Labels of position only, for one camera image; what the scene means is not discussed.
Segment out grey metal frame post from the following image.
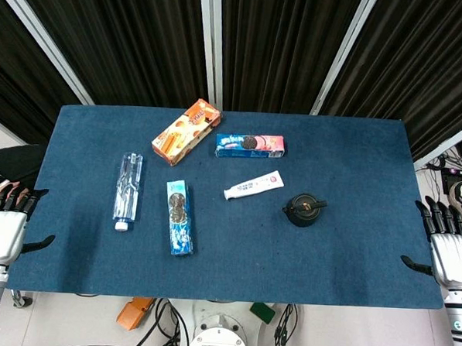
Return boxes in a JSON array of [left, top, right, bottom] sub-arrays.
[[310, 0, 380, 119], [412, 112, 462, 173], [193, 0, 229, 112], [0, 0, 101, 106]]

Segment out blue pink cookie box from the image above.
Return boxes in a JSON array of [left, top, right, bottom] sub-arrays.
[[214, 132, 289, 162]]

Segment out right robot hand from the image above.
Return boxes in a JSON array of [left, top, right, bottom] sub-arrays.
[[399, 194, 462, 290]]

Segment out blue cookie sleeve pack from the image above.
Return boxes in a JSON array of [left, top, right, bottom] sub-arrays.
[[162, 180, 198, 258]]

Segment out person in black clothes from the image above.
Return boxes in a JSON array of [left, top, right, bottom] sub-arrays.
[[0, 142, 43, 221]]

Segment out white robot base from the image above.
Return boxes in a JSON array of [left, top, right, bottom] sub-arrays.
[[185, 298, 266, 346]]

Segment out white toothpaste tube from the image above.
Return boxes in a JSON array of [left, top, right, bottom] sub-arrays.
[[223, 167, 286, 204]]

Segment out black curtain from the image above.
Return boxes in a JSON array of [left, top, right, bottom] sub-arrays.
[[0, 0, 462, 169]]

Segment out green box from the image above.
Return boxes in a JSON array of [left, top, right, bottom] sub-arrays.
[[249, 302, 278, 324]]

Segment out blue table cloth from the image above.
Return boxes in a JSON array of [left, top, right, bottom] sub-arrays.
[[6, 99, 453, 313]]

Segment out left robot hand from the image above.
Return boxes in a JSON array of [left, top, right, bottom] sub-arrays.
[[0, 185, 59, 268]]

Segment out black floor cables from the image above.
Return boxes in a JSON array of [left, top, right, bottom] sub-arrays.
[[422, 146, 462, 217]]

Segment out orange device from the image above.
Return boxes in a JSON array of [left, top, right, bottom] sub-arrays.
[[115, 295, 156, 334]]

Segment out black round container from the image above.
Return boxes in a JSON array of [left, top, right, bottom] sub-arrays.
[[281, 192, 329, 229]]

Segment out clear plastic water bottle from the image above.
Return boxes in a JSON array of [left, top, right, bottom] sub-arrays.
[[112, 151, 145, 232]]

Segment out orange biscuit box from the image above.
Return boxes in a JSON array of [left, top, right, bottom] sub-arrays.
[[150, 95, 224, 170]]

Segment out black cable bundle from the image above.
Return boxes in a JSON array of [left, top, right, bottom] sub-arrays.
[[57, 291, 310, 346]]

